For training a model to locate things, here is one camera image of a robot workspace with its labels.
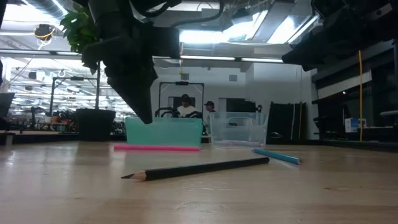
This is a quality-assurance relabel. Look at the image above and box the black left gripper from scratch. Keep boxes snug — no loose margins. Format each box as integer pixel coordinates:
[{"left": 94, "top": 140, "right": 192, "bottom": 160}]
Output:
[{"left": 81, "top": 0, "right": 181, "bottom": 124}]

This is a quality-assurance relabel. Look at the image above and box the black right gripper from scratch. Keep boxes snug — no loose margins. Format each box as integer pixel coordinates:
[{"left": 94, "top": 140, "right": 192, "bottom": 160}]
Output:
[{"left": 281, "top": 0, "right": 386, "bottom": 72}]

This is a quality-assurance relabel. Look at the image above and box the teal plastic bin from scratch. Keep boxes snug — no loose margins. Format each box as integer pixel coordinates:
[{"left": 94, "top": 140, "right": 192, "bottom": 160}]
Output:
[{"left": 124, "top": 116, "right": 203, "bottom": 147}]

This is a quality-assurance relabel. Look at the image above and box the pink pencil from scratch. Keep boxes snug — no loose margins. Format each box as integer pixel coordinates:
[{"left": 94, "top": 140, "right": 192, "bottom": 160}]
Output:
[{"left": 113, "top": 144, "right": 200, "bottom": 152}]

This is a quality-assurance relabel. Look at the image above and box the black pencil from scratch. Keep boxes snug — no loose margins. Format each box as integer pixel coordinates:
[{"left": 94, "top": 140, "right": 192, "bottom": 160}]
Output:
[{"left": 120, "top": 156, "right": 271, "bottom": 182}]

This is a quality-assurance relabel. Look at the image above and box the blue pencil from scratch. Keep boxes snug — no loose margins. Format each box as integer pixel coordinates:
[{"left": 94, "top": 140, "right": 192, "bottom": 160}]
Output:
[{"left": 252, "top": 148, "right": 302, "bottom": 166}]

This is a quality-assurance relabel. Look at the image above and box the green potted plant black pot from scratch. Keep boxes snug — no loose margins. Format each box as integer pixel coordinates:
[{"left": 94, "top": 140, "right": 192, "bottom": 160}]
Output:
[{"left": 60, "top": 2, "right": 116, "bottom": 142}]

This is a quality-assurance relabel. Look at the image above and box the person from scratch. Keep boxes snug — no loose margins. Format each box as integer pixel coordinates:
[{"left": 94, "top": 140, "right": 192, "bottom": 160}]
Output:
[
  {"left": 203, "top": 100, "right": 217, "bottom": 114},
  {"left": 175, "top": 93, "right": 198, "bottom": 118}
]

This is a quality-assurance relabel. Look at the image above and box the black upright panel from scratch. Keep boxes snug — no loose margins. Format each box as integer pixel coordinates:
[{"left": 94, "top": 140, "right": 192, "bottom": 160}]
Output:
[{"left": 267, "top": 101, "right": 307, "bottom": 141}]

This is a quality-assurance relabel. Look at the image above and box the black background machine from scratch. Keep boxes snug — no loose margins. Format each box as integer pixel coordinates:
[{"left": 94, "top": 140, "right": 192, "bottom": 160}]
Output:
[{"left": 225, "top": 98, "right": 264, "bottom": 113}]

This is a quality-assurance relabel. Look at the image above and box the white and blue box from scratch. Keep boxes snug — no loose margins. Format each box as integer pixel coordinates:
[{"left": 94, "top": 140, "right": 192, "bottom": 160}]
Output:
[{"left": 344, "top": 117, "right": 368, "bottom": 134}]

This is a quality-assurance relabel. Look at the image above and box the cluttered background workbench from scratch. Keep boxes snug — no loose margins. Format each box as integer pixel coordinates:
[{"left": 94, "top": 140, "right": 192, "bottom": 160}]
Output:
[{"left": 7, "top": 107, "right": 78, "bottom": 132}]

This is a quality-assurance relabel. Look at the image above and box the dark storage rack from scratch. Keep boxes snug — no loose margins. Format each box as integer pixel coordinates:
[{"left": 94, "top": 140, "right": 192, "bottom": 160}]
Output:
[{"left": 310, "top": 40, "right": 398, "bottom": 142}]

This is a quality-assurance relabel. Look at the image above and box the bright ceiling light panel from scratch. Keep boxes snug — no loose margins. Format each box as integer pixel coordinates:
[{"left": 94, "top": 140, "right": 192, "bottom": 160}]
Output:
[{"left": 179, "top": 9, "right": 318, "bottom": 45}]

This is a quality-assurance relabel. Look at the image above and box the long ceiling strip light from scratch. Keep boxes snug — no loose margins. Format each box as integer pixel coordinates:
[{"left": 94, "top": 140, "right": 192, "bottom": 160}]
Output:
[
  {"left": 178, "top": 55, "right": 284, "bottom": 63},
  {"left": 0, "top": 49, "right": 80, "bottom": 56}
]

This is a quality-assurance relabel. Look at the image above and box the clear plastic bin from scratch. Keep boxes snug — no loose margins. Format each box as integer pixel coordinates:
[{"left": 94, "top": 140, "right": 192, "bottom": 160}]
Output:
[{"left": 210, "top": 111, "right": 269, "bottom": 148}]

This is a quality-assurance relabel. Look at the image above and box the black background monitor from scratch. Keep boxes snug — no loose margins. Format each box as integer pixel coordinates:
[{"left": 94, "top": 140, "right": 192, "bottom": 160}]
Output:
[{"left": 0, "top": 92, "right": 16, "bottom": 118}]

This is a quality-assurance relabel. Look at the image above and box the black background station frame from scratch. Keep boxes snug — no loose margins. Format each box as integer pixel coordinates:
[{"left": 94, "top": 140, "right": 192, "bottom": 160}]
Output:
[
  {"left": 157, "top": 81, "right": 205, "bottom": 119},
  {"left": 49, "top": 75, "right": 101, "bottom": 116}
]

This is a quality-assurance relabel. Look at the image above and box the black left wrist camera cable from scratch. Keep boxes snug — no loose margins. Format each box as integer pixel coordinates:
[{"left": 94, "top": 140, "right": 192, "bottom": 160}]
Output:
[{"left": 136, "top": 0, "right": 225, "bottom": 27}]

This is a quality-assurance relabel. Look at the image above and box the black aluminium table frame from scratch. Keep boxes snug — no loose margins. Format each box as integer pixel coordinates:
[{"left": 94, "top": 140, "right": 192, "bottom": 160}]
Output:
[{"left": 0, "top": 131, "right": 398, "bottom": 153}]

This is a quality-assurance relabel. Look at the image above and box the black ceiling cable reel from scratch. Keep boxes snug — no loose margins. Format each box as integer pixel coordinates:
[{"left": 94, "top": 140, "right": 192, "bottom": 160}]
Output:
[{"left": 33, "top": 23, "right": 56, "bottom": 42}]

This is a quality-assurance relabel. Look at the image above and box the silver ceiling duct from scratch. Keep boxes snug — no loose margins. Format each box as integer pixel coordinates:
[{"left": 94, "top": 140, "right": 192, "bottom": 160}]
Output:
[{"left": 26, "top": 0, "right": 77, "bottom": 20}]

